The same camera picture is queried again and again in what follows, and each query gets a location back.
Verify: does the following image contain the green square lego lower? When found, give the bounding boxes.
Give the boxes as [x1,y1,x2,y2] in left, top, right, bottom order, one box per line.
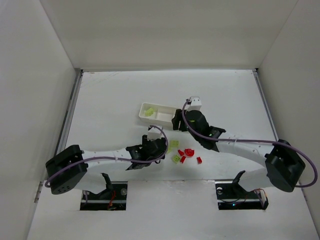
[171,154,181,164]

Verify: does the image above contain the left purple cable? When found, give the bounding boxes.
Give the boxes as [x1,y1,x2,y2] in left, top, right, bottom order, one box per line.
[44,124,170,189]

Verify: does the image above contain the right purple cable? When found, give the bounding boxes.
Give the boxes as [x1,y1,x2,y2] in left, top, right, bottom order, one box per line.
[181,98,318,188]

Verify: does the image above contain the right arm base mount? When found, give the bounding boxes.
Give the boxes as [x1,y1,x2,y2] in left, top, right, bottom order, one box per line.
[215,170,269,211]

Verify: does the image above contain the green 2x2 lego studs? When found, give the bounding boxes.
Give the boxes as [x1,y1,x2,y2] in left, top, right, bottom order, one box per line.
[169,140,180,148]

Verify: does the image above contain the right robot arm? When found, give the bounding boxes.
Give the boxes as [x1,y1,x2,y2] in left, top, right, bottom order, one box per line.
[171,109,306,193]

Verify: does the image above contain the red round lego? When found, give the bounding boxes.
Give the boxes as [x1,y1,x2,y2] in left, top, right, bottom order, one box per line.
[184,148,195,158]

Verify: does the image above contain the red lego wedge middle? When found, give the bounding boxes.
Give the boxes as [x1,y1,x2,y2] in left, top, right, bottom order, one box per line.
[180,155,187,164]

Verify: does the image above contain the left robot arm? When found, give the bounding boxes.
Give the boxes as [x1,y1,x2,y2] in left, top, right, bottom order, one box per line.
[45,135,168,195]

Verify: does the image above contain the red lego block right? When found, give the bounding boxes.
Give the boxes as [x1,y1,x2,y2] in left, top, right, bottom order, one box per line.
[196,157,203,165]

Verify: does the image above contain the purple cable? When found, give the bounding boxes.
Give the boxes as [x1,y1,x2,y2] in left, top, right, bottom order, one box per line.
[44,124,170,189]
[181,98,318,188]

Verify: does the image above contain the white three-compartment tray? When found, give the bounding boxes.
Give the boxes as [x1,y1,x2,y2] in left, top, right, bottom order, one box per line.
[138,102,178,130]

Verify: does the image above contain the green 2x3 lego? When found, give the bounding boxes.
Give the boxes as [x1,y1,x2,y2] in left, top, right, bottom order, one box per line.
[144,107,155,117]

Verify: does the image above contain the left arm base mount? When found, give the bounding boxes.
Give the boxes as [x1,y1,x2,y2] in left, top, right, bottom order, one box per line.
[80,173,128,211]

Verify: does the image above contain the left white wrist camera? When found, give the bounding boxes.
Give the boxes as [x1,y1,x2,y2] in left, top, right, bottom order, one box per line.
[147,125,163,141]

